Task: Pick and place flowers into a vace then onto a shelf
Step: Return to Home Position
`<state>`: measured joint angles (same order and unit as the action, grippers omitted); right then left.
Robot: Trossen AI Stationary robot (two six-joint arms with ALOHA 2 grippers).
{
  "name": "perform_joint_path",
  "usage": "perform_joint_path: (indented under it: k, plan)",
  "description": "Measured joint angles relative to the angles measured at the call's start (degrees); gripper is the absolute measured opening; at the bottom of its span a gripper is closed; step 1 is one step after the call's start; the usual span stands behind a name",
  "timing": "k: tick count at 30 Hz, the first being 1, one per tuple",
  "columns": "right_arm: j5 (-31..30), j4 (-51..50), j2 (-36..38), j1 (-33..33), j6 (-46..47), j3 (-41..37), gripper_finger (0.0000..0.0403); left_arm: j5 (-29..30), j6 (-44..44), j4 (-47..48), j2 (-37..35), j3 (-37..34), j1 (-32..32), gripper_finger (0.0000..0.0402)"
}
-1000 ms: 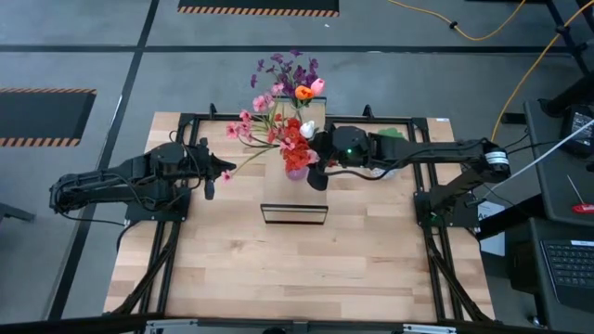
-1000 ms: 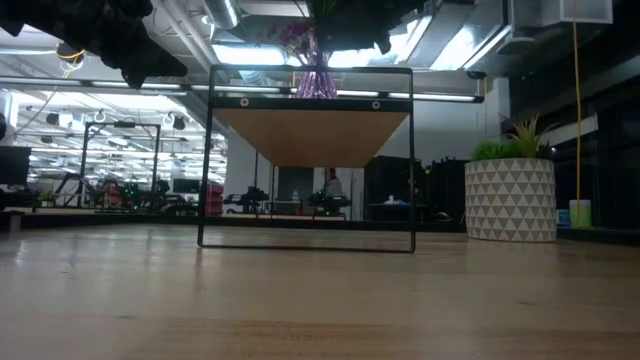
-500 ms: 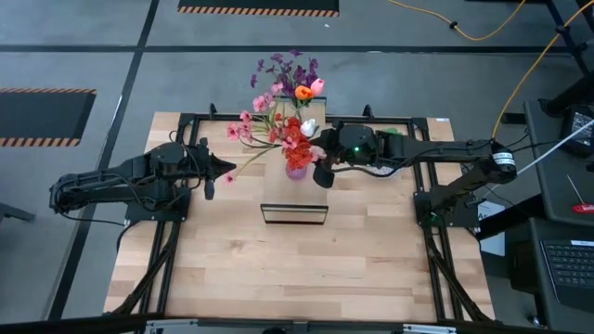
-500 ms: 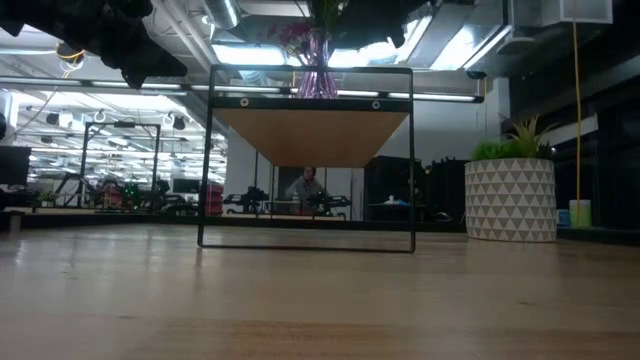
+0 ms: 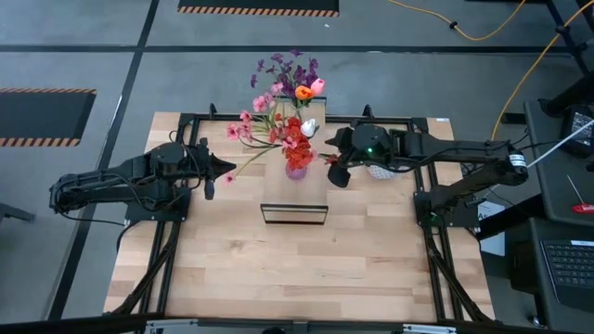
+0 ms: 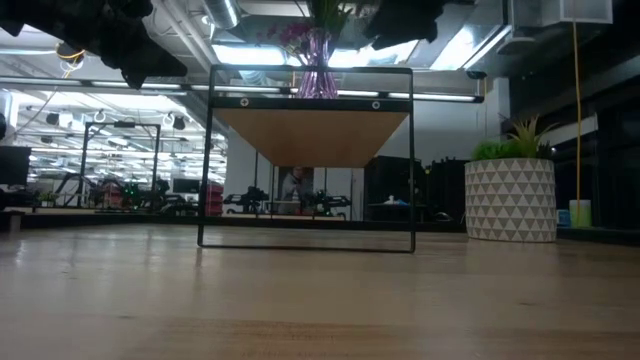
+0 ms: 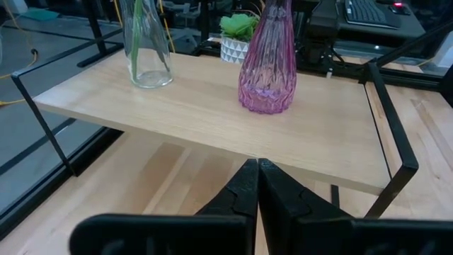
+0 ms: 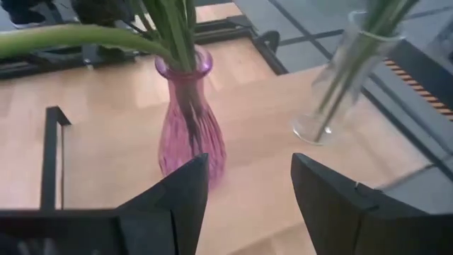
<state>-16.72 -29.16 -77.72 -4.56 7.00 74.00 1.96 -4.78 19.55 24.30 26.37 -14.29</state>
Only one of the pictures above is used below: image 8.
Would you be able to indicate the clear glass vase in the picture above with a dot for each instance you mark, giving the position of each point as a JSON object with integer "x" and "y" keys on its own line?
{"x": 336, "y": 99}

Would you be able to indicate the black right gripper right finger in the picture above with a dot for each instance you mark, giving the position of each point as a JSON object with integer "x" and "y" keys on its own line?
{"x": 336, "y": 219}

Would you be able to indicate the pink glass vase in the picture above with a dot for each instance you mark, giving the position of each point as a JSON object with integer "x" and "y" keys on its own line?
{"x": 187, "y": 117}

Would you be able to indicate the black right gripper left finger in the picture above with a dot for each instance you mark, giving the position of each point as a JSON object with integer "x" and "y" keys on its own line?
{"x": 170, "y": 219}

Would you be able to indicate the purple flower bunch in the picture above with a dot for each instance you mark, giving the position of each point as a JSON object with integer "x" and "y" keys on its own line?
{"x": 375, "y": 21}

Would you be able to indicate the black mat with hazard stripes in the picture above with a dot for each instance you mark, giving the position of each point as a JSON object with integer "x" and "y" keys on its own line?
{"x": 424, "y": 71}

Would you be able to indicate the wooden shelf black frame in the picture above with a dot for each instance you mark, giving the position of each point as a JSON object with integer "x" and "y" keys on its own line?
{"x": 265, "y": 159}

